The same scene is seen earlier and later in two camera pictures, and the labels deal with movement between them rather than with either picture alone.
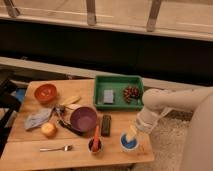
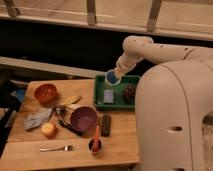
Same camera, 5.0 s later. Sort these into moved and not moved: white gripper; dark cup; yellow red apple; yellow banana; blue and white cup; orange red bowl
Moved: white gripper; blue and white cup
Not moved: orange red bowl; yellow banana; yellow red apple; dark cup
